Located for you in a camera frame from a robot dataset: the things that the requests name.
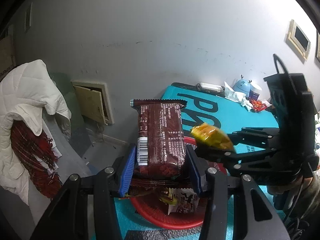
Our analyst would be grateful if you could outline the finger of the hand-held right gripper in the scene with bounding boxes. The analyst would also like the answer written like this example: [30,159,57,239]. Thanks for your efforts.
[194,145,278,178]
[229,127,282,147]

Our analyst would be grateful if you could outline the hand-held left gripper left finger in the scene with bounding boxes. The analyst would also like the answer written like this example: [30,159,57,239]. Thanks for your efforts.
[29,144,137,240]

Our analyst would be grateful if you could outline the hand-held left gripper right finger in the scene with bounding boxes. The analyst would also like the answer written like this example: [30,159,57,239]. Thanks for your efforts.
[185,145,292,240]

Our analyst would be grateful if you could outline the white red-print snack packet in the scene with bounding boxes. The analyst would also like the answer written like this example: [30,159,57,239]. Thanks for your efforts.
[166,187,200,215]

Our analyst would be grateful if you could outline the dark brown snack packet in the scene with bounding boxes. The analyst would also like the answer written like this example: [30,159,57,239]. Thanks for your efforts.
[130,99,188,177]

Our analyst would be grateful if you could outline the red mesh plastic basket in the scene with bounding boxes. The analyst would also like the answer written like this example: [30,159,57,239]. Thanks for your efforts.
[130,162,228,229]

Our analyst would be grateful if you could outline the person's right forearm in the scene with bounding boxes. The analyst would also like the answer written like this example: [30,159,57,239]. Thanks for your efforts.
[287,175,320,220]

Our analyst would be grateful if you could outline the red orange wrappers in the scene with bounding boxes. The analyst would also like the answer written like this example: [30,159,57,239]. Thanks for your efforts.
[250,99,269,112]

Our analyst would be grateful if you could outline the crumpled white paper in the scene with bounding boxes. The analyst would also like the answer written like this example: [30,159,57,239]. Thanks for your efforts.
[241,97,253,110]

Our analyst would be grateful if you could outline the teal bubble mat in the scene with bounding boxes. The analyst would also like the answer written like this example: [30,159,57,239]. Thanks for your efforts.
[92,82,288,240]

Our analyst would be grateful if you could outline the white jar purple label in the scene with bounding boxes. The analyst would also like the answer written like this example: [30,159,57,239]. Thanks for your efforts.
[248,82,263,100]

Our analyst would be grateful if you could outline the white tissue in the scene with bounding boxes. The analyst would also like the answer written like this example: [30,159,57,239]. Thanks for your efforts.
[224,81,247,102]

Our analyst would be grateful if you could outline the blue deer humidifier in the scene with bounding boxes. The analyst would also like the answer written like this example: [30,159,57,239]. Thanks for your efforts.
[232,74,251,97]

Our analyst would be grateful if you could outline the grey chair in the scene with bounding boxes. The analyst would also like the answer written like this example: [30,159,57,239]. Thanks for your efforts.
[25,105,95,230]

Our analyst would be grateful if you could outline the white flat case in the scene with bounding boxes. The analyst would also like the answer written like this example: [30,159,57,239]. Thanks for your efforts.
[196,82,225,93]

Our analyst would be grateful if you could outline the red plaid scarf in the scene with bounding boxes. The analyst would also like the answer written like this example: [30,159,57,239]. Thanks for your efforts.
[11,120,63,199]

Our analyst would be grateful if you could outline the white quilted blanket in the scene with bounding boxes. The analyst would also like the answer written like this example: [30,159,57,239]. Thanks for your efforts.
[0,59,72,205]

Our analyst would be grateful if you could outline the wall hatch wooden panel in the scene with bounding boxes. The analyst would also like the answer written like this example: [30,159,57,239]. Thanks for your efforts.
[71,79,115,125]

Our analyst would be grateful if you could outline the gold picture frame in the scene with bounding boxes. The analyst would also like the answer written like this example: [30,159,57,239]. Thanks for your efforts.
[314,30,320,63]

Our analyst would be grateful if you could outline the cream picture frame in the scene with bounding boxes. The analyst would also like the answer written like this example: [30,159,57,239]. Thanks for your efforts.
[286,19,311,61]

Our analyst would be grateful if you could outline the grey wall plate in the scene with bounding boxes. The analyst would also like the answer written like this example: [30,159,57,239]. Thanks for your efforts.
[24,2,33,33]

